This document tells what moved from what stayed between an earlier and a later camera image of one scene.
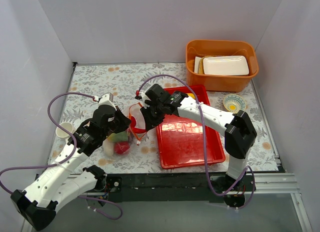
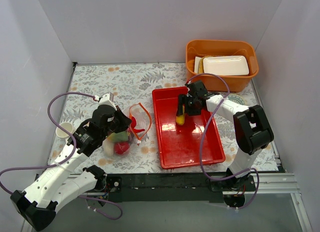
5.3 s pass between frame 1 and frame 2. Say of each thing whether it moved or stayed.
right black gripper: moved
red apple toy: stayed
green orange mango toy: stayed
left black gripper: stayed
